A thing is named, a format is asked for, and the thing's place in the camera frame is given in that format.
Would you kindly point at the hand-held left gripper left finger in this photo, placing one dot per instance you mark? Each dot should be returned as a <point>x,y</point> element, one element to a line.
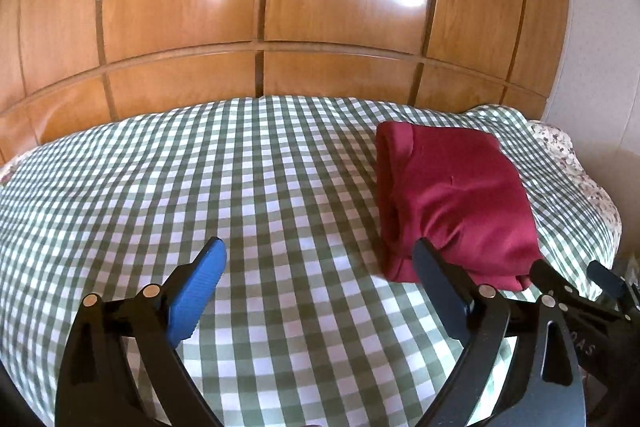
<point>197,289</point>

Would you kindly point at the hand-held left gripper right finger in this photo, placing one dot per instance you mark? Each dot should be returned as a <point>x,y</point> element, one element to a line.
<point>440,289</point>

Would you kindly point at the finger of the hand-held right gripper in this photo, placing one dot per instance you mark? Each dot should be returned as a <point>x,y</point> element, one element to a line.
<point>550,281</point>
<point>607,279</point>

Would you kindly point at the dark red garment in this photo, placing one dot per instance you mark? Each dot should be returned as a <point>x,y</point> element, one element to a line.
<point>460,202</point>

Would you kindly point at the green checkered bed sheet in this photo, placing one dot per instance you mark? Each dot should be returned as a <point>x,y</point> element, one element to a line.
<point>250,187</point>

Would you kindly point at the floral quilt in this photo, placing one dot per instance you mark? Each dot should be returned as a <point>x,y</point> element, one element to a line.
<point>575,157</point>

